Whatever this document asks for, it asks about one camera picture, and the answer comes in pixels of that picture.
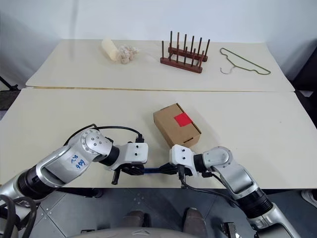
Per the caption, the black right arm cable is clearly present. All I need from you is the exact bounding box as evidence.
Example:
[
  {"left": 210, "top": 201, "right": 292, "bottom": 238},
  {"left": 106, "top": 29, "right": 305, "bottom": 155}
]
[{"left": 177, "top": 166, "right": 243, "bottom": 207}]

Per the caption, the red tape patch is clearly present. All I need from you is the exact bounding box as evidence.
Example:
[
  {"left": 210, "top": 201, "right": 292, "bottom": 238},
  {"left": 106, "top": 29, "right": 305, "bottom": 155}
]
[{"left": 174, "top": 113, "right": 194, "bottom": 127}]

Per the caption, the brown wooden peg rack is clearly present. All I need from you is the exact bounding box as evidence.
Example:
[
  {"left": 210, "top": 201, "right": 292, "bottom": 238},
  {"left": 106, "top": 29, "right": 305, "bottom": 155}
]
[{"left": 159, "top": 30, "right": 211, "bottom": 74}]

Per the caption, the black cable bundle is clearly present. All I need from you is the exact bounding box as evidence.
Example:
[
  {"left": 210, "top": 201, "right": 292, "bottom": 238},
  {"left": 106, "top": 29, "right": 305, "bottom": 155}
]
[{"left": 0, "top": 194, "right": 38, "bottom": 238}]

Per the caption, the cream paper roll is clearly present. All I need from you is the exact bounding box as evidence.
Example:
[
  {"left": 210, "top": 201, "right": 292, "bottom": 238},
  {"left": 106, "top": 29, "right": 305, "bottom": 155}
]
[{"left": 101, "top": 37, "right": 120, "bottom": 61}]

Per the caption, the black tripod leg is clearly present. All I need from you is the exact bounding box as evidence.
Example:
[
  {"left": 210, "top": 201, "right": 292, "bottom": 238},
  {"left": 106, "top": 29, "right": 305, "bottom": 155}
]
[{"left": 0, "top": 74, "right": 19, "bottom": 91}]

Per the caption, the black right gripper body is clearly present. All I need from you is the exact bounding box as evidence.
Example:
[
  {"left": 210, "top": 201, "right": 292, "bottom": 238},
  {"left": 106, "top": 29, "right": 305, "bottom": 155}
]
[{"left": 170, "top": 163, "right": 194, "bottom": 178}]

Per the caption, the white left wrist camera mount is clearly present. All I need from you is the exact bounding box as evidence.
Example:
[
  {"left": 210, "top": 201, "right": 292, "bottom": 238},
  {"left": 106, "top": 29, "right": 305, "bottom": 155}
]
[{"left": 118, "top": 141, "right": 149, "bottom": 166}]

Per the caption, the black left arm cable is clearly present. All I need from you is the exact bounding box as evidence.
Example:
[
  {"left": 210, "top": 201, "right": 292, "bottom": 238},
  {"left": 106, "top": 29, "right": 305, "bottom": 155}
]
[{"left": 63, "top": 123, "right": 146, "bottom": 147}]

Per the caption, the thin wire clothes hanger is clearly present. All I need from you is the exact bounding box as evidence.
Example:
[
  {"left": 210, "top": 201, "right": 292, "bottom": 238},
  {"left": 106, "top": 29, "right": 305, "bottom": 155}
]
[{"left": 219, "top": 47, "right": 271, "bottom": 76}]

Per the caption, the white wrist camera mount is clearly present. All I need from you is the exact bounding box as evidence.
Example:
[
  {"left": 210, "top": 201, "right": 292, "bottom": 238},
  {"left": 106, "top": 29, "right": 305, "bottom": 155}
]
[
  {"left": 118, "top": 141, "right": 149, "bottom": 166},
  {"left": 169, "top": 144, "right": 199, "bottom": 177}
]

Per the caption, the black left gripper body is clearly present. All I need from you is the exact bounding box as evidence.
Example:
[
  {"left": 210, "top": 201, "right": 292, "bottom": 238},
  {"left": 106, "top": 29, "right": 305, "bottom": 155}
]
[{"left": 106, "top": 162, "right": 147, "bottom": 174}]

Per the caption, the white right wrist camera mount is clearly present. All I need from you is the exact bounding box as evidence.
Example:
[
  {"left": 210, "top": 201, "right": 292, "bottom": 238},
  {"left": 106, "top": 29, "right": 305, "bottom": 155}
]
[{"left": 169, "top": 144, "right": 199, "bottom": 177}]

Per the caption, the clear bag of beige pieces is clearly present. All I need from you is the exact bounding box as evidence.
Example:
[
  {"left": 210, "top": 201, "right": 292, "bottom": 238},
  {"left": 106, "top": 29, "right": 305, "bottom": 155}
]
[{"left": 115, "top": 44, "right": 140, "bottom": 65}]

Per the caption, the brown cardboard box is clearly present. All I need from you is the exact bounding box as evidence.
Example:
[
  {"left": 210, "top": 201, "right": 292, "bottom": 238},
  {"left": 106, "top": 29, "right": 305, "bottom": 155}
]
[{"left": 153, "top": 102, "right": 202, "bottom": 148}]

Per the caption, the dark rounded foot shape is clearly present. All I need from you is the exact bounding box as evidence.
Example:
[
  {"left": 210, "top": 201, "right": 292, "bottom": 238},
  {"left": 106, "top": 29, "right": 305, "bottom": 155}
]
[
  {"left": 123, "top": 210, "right": 151, "bottom": 229},
  {"left": 184, "top": 207, "right": 208, "bottom": 238}
]

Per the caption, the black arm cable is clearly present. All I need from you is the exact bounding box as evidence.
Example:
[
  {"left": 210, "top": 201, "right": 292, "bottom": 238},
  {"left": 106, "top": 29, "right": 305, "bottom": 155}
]
[
  {"left": 177, "top": 166, "right": 243, "bottom": 207},
  {"left": 63, "top": 123, "right": 146, "bottom": 147}
]

